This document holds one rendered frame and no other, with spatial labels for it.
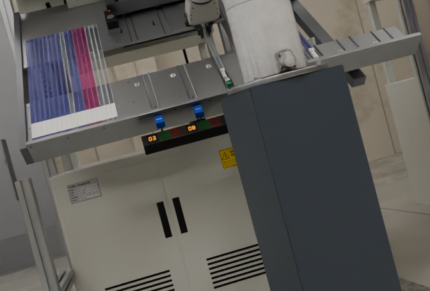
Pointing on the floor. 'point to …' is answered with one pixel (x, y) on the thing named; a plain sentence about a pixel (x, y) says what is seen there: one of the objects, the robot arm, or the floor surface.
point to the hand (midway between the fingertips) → (204, 30)
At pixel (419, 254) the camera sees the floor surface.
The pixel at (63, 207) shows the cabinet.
